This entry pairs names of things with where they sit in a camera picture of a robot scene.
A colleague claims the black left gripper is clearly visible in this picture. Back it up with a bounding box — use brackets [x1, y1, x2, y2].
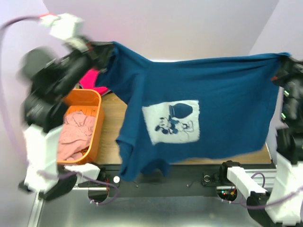
[62, 32, 120, 92]

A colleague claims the blue t shirt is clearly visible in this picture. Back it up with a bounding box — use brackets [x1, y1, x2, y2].
[96, 43, 288, 181]

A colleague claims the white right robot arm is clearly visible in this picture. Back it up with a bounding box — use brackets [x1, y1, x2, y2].
[218, 57, 303, 227]

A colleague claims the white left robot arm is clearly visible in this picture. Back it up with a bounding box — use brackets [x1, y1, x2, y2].
[18, 36, 115, 201]

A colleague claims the folded magenta t shirt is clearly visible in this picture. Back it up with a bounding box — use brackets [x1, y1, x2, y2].
[79, 69, 111, 96]

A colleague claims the orange plastic basket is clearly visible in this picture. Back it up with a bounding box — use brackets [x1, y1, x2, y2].
[57, 89, 104, 165]

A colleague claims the dusty pink t shirt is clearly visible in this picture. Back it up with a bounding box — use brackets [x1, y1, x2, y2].
[57, 112, 96, 161]

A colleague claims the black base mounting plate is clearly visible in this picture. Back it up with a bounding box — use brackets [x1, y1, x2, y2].
[78, 163, 247, 198]

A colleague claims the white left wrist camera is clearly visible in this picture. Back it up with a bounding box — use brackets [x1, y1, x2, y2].
[39, 13, 84, 41]

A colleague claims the aluminium rail frame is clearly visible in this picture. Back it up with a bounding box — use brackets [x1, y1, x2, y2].
[27, 163, 295, 227]

